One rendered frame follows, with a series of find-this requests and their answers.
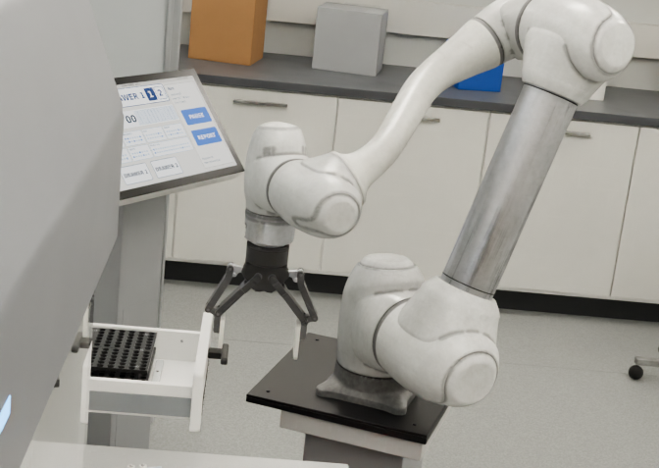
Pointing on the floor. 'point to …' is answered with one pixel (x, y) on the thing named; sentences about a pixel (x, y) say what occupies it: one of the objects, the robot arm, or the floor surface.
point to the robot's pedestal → (355, 443)
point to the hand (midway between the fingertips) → (258, 347)
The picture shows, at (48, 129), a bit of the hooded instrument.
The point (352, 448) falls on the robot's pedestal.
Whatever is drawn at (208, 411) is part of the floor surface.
